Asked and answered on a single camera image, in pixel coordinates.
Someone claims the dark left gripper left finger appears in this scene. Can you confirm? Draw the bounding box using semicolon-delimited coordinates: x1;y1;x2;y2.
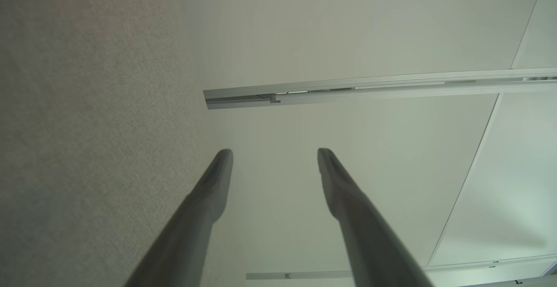
124;149;234;287

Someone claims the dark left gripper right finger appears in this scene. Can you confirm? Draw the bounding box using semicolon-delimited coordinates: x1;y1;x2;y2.
318;148;436;287

